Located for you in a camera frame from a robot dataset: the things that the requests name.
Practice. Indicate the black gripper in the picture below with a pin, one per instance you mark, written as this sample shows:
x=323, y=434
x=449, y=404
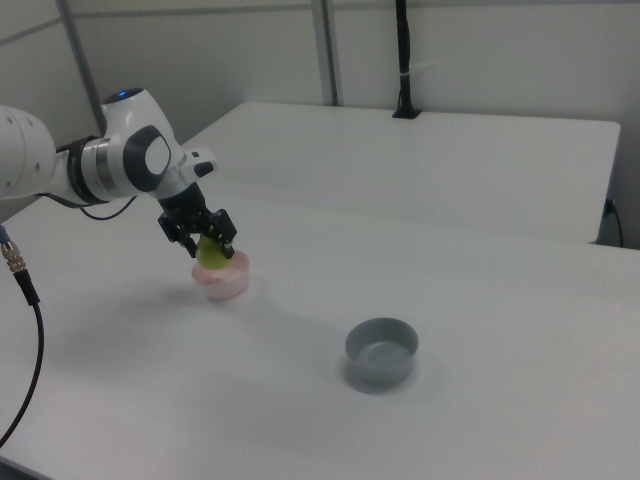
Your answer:
x=184, y=207

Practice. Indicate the green pear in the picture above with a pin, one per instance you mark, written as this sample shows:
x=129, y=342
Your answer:
x=212, y=257

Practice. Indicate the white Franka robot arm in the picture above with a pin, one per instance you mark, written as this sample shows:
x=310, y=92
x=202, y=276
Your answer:
x=125, y=130

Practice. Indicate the pink bowl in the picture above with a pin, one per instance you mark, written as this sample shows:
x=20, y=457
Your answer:
x=224, y=286

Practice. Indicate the grey bowl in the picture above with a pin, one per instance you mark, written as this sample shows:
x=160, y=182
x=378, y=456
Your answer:
x=382, y=356

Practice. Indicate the white adjoining table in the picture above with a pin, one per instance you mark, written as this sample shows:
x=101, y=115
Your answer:
x=425, y=165

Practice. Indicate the black pole with clamp base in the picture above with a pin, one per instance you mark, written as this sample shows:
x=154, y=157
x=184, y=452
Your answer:
x=404, y=60

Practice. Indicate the grey metal partition post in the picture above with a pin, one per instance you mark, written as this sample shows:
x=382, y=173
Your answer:
x=82, y=65
x=327, y=50

